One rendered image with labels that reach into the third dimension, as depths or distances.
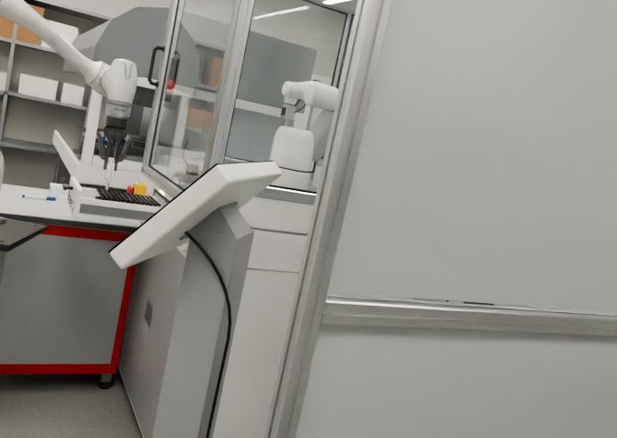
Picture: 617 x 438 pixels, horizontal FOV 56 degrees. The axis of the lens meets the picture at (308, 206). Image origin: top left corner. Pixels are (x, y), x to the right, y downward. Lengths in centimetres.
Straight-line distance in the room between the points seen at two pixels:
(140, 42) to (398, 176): 238
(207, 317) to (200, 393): 19
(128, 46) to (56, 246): 115
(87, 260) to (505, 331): 182
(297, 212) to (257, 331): 45
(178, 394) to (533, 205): 94
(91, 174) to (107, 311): 84
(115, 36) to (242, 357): 178
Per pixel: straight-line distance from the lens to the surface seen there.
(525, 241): 122
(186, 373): 152
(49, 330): 268
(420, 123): 100
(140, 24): 322
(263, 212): 201
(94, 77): 239
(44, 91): 625
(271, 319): 215
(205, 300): 145
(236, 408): 225
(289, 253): 209
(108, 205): 230
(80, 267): 260
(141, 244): 128
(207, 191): 121
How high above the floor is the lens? 130
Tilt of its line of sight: 7 degrees down
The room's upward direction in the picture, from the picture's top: 12 degrees clockwise
